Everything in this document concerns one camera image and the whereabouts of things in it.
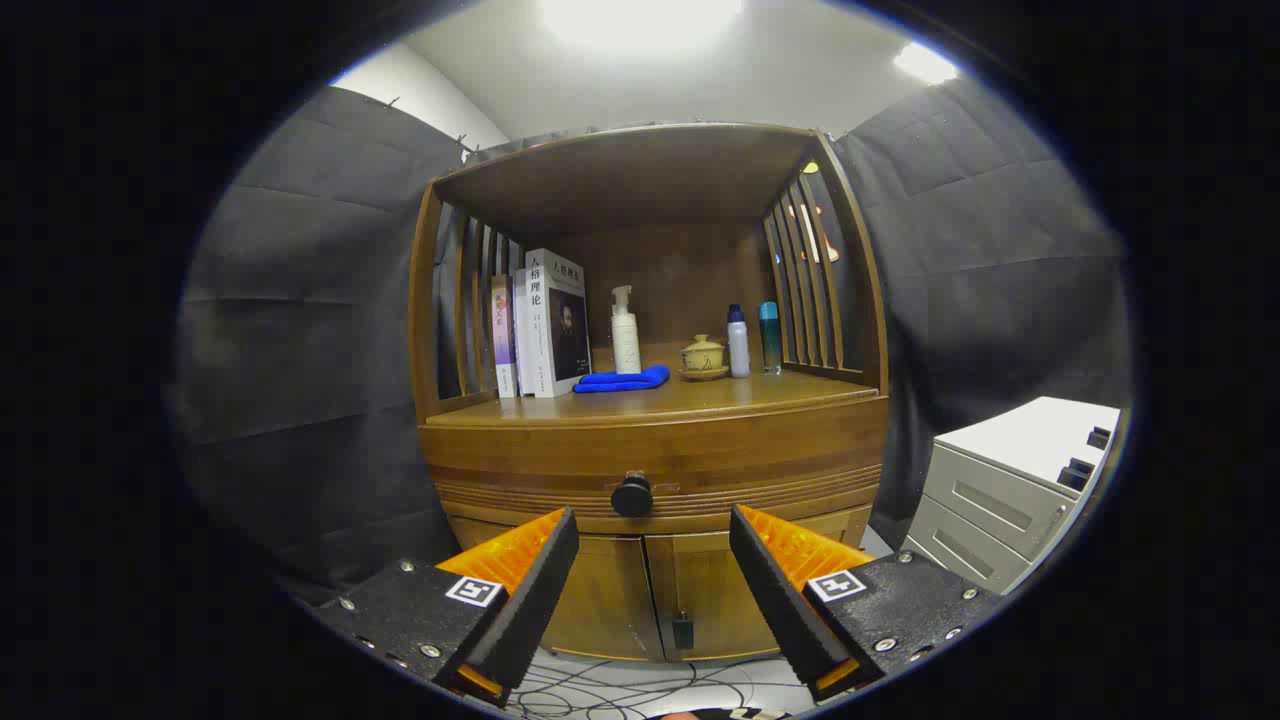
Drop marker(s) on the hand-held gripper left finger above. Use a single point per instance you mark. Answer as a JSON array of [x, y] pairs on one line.
[[530, 610]]

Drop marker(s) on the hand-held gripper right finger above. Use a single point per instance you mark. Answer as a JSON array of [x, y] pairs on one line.
[[780, 610]]

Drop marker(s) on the brown wooden drawer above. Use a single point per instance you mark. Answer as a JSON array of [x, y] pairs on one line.
[[750, 460]]

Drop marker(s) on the wooden cabinet door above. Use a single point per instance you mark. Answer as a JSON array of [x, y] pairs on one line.
[[715, 600], [610, 600]]

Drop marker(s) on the brown wooden countertop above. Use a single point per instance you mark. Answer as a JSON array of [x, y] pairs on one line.
[[720, 395]]

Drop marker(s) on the white filing cabinet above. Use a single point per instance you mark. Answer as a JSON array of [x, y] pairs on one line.
[[1020, 440]]

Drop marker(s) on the brown wooden cabinet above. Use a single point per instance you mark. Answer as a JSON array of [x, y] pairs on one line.
[[690, 270]]

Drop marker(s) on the folded blue cloth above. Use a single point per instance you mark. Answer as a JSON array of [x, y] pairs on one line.
[[625, 380]]

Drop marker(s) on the white bottle with blue cap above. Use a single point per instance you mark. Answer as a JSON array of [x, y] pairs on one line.
[[738, 350]]

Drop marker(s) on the teal bottle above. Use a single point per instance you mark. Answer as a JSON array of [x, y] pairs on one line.
[[769, 345]]

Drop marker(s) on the beige lidded teacup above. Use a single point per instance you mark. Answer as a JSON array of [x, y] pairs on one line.
[[702, 355]]

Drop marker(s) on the thin white book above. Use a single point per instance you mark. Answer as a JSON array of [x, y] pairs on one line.
[[522, 340]]

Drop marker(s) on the purple book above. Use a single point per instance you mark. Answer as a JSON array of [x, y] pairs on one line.
[[502, 330]]

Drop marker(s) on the white book with portrait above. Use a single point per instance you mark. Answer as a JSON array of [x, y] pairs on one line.
[[560, 330]]

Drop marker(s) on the white pump bottle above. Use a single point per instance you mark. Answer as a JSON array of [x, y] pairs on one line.
[[626, 345]]

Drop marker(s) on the black backdrop cloth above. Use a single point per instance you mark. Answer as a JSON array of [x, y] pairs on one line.
[[300, 350]]

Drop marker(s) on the small ceiling light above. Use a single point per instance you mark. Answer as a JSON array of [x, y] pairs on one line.
[[925, 62]]

